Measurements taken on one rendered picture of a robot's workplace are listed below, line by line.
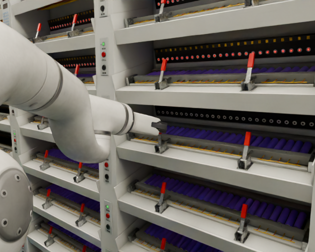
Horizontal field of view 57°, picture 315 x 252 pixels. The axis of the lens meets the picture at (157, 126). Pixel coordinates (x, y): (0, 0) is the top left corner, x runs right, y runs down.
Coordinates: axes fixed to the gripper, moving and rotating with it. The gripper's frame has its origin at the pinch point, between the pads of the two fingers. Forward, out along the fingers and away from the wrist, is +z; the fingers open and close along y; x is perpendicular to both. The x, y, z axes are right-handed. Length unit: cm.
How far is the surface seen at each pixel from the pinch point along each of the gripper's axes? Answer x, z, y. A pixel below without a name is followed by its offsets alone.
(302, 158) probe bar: -2.9, 6.3, 38.7
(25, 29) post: 39, -4, -88
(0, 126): -10, 2, -112
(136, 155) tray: -10.1, 1.6, -8.9
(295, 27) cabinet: 31.5, 11.5, 31.6
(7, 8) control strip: 46, -13, -91
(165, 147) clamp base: -5.8, 3.1, 1.0
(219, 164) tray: -7.6, 1.8, 20.2
